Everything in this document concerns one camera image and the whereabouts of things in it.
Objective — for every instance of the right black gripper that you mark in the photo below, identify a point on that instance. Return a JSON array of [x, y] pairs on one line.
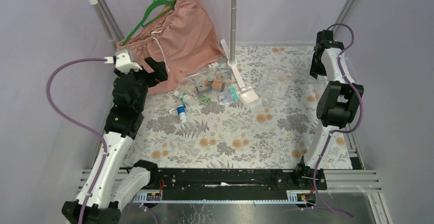
[[315, 70]]

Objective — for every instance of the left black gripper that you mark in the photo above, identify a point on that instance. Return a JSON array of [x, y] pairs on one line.
[[149, 74]]

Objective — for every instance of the blue white medicine bottle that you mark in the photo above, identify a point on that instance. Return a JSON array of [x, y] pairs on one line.
[[181, 111]]

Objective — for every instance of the clear zip bag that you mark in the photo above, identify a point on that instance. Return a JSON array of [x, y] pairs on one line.
[[193, 83]]

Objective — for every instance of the green small medicine box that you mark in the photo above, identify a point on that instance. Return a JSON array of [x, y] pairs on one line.
[[204, 100]]

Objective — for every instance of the brown medicine bottle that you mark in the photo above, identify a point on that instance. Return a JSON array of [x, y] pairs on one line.
[[218, 86]]

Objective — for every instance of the white gauze pack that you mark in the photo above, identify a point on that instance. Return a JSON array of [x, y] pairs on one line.
[[248, 97]]

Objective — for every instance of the clear plastic kit box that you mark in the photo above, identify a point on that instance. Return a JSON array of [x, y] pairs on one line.
[[286, 84]]

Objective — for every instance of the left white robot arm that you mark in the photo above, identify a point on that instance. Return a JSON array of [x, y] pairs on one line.
[[99, 201]]

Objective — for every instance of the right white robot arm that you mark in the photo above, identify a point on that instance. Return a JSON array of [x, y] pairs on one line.
[[336, 107]]

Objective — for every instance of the pink fabric shorts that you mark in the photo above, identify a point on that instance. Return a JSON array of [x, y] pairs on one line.
[[184, 38]]

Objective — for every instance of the green clothes hanger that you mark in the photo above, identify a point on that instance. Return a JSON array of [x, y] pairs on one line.
[[145, 22]]

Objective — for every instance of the metal clothes rack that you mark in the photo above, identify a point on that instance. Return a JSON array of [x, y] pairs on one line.
[[232, 22]]

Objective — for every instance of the floral table mat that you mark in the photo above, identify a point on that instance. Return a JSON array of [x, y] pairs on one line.
[[271, 134]]

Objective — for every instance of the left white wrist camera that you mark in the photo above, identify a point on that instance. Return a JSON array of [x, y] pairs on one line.
[[124, 61]]

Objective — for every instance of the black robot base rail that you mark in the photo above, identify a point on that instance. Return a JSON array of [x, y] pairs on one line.
[[231, 184]]

